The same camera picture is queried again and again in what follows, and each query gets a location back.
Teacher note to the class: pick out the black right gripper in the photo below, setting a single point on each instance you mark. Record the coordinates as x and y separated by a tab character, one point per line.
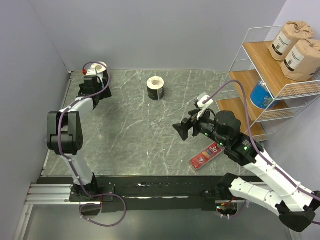
182	128

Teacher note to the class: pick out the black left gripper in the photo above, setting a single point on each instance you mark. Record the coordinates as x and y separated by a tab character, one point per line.
104	95

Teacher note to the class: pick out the blue roll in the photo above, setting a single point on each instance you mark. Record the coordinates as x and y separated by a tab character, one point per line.
100	78
261	97

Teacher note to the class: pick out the brown paper roll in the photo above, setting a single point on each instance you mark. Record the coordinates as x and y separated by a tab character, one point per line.
303	60
290	34

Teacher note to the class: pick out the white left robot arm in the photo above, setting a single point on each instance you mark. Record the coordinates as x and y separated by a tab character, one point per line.
65	134

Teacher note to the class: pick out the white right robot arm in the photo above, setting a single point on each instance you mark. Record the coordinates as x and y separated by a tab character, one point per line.
294	204

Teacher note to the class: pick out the black wrapped roll, back left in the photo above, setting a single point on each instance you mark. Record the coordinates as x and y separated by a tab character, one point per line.
101	66

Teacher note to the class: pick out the black wrapped roll, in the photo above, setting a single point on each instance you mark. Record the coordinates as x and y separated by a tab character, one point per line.
101	66
155	88

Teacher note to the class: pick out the red toothpaste box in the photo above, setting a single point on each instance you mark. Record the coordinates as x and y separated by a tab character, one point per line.
206	156

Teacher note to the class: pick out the black wrapped roll, centre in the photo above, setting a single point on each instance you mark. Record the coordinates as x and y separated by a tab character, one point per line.
155	88

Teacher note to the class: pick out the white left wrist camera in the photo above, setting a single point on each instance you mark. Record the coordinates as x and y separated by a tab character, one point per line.
93	72

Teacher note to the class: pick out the white wire wooden shelf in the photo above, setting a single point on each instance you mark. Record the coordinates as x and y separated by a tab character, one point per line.
252	63

